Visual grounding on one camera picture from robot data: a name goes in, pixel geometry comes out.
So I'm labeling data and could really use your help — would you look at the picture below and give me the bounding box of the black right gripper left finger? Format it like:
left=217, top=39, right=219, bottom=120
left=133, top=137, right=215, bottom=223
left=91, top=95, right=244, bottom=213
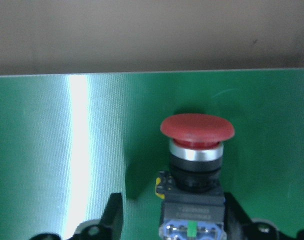
left=29, top=192, right=124, bottom=240

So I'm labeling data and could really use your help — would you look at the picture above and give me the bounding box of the red mushroom push button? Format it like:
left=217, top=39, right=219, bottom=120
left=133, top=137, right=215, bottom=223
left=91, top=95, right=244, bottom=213
left=154, top=113, right=235, bottom=240

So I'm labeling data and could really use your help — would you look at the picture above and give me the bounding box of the green conveyor belt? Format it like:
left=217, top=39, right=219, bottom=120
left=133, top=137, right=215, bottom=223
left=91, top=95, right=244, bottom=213
left=0, top=68, right=304, bottom=240

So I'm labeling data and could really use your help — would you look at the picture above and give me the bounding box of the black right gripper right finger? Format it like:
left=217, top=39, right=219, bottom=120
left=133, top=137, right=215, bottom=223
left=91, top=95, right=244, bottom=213
left=224, top=192, right=304, bottom=240

